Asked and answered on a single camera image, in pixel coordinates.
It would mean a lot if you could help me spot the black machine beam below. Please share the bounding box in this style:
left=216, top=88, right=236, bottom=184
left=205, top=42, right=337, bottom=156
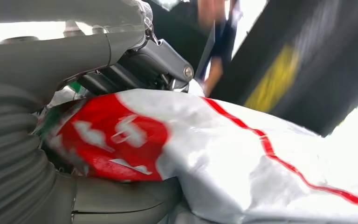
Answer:
left=209, top=0, right=358, bottom=138

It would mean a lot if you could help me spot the ribbed grey left arm sleeve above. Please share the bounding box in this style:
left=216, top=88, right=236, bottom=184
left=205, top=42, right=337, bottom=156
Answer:
left=0, top=82, right=76, bottom=224

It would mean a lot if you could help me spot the yellow warning sticker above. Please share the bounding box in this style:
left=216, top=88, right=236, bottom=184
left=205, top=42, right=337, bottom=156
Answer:
left=243, top=43, right=301, bottom=114

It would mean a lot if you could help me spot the person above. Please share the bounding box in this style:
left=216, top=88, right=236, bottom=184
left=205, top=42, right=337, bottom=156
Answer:
left=194, top=0, right=245, bottom=98

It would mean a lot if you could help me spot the white and red mail package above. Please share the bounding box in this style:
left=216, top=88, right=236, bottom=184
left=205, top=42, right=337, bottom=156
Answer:
left=32, top=88, right=358, bottom=224

